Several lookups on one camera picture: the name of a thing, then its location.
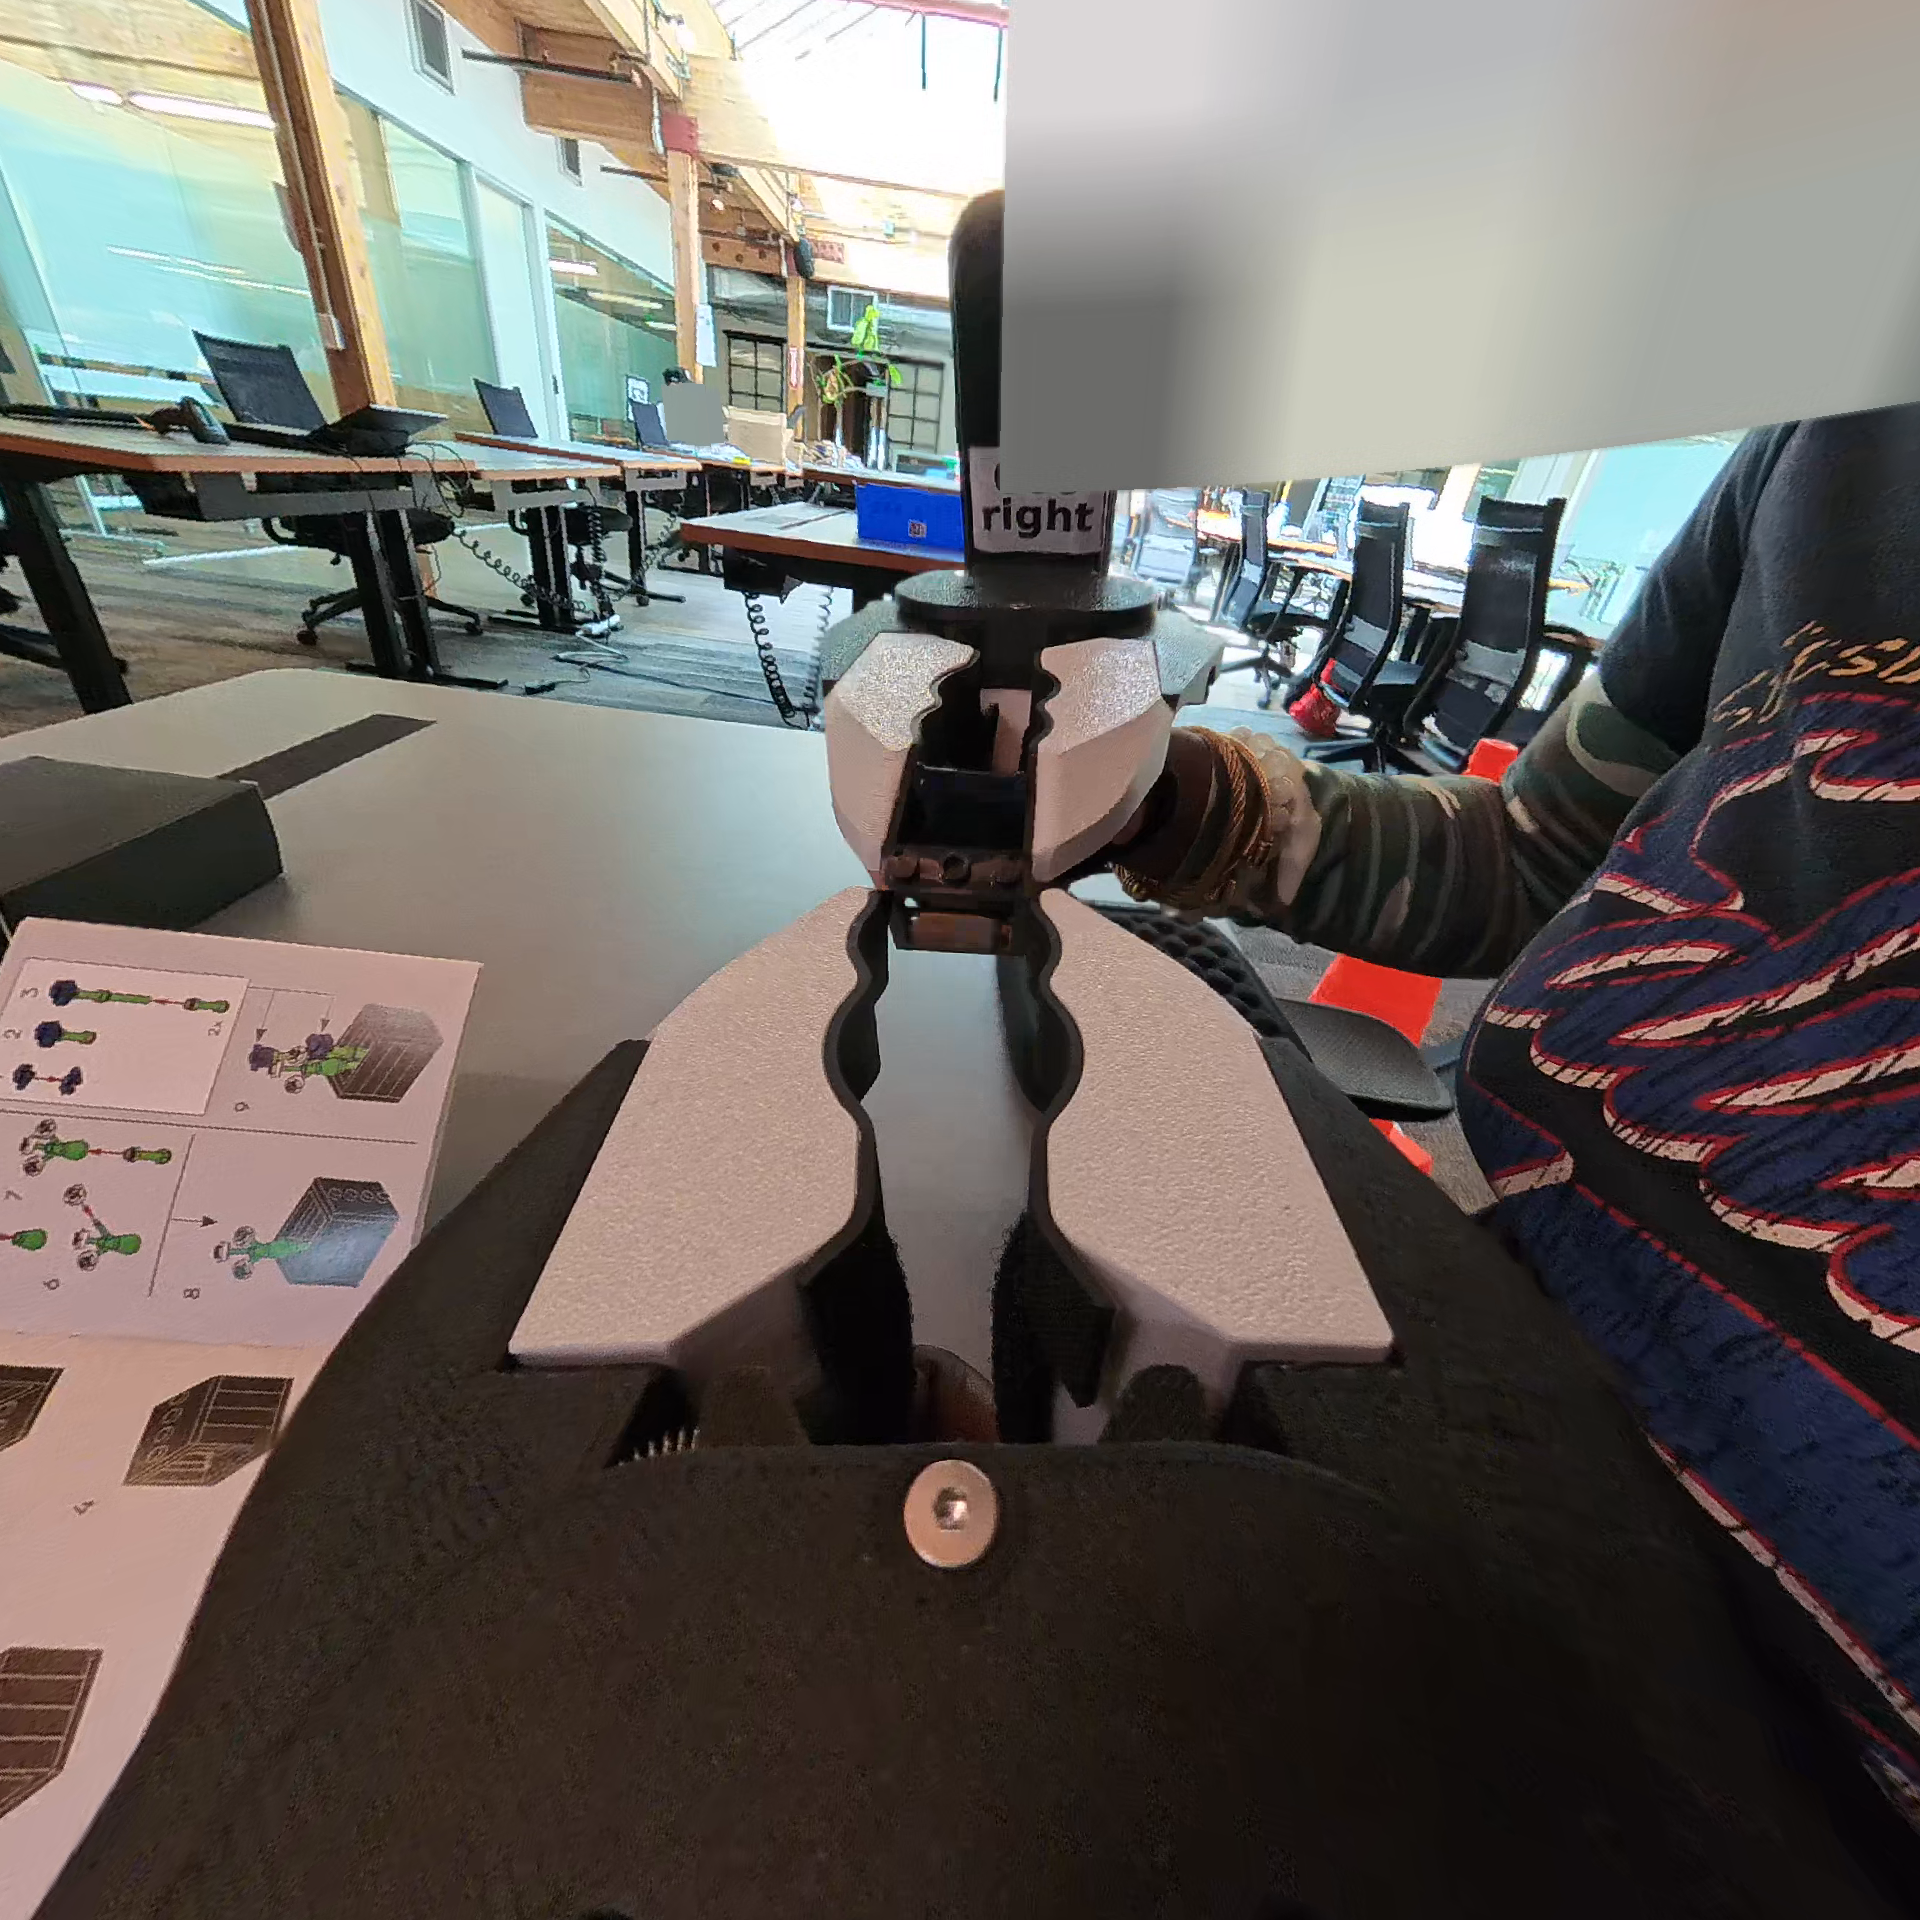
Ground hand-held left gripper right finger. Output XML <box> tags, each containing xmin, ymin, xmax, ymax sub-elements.
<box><xmin>1006</xmin><ymin>891</ymin><xmax>1398</xmax><ymax>1412</ymax></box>

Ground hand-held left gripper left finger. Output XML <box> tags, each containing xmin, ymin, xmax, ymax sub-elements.
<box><xmin>513</xmin><ymin>891</ymin><xmax>907</xmax><ymax>1412</ymax></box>

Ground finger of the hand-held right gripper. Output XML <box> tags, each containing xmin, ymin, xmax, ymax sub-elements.
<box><xmin>1032</xmin><ymin>638</ymin><xmax>1178</xmax><ymax>878</ymax></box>
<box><xmin>825</xmin><ymin>630</ymin><xmax>984</xmax><ymax>893</ymax></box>

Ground white instruction booklet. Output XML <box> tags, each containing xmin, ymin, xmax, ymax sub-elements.
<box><xmin>0</xmin><ymin>917</ymin><xmax>482</xmax><ymax>1906</ymax></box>

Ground matte black box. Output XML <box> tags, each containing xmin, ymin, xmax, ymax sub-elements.
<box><xmin>0</xmin><ymin>756</ymin><xmax>289</xmax><ymax>932</ymax></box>

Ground grey desk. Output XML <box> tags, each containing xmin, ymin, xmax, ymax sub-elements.
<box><xmin>0</xmin><ymin>667</ymin><xmax>1503</xmax><ymax>1920</ymax></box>

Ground person's right hand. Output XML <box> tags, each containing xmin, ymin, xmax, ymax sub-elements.
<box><xmin>1112</xmin><ymin>737</ymin><xmax>1217</xmax><ymax>902</ymax></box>

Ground blue plastic crate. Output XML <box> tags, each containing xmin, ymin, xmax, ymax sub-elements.
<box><xmin>856</xmin><ymin>475</ymin><xmax>971</xmax><ymax>559</ymax></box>

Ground black chair armrest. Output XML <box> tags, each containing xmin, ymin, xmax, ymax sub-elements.
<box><xmin>1275</xmin><ymin>998</ymin><xmax>1457</xmax><ymax>1119</ymax></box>

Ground wooden table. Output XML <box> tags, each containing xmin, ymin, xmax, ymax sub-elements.
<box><xmin>687</xmin><ymin>505</ymin><xmax>970</xmax><ymax>730</ymax></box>
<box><xmin>0</xmin><ymin>417</ymin><xmax>457</xmax><ymax>714</ymax></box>

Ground orange traffic cone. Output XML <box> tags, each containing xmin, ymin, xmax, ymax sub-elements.
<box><xmin>1313</xmin><ymin>737</ymin><xmax>1528</xmax><ymax>1177</ymax></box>

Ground black office chair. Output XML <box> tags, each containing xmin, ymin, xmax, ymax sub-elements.
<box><xmin>1398</xmin><ymin>495</ymin><xmax>1598</xmax><ymax>772</ymax></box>
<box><xmin>466</xmin><ymin>375</ymin><xmax>639</xmax><ymax>633</ymax></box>
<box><xmin>196</xmin><ymin>332</ymin><xmax>457</xmax><ymax>654</ymax></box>
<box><xmin>1286</xmin><ymin>495</ymin><xmax>1412</xmax><ymax>730</ymax></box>

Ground person's dark clothing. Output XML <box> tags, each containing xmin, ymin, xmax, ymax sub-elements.
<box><xmin>1464</xmin><ymin>406</ymin><xmax>1920</xmax><ymax>1862</ymax></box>

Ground gold bracelet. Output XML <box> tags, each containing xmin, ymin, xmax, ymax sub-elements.
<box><xmin>1192</xmin><ymin>737</ymin><xmax>1316</xmax><ymax>917</ymax></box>

